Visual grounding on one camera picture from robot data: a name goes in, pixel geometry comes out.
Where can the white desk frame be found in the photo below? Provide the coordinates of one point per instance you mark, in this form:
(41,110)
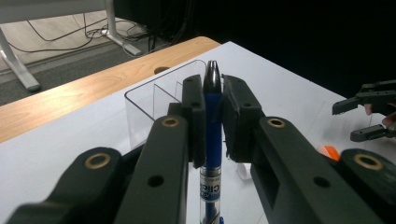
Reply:
(18,68)

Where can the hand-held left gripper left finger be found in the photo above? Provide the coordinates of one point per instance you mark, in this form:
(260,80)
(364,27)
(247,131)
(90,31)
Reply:
(196,124)

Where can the clear plastic organizer box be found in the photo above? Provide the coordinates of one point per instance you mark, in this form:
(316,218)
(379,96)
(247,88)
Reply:
(140,102)

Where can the orange highlighter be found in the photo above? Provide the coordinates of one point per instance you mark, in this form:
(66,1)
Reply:
(330,153)

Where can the white board sheet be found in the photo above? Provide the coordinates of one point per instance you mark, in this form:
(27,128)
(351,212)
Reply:
(295,93)

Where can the wooden table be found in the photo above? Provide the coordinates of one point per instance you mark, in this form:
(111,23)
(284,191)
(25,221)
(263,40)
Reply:
(77,93)

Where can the blue pen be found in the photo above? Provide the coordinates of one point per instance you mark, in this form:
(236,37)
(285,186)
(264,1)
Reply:
(213,124)

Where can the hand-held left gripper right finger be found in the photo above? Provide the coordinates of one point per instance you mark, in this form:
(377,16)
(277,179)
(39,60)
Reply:
(241,130)

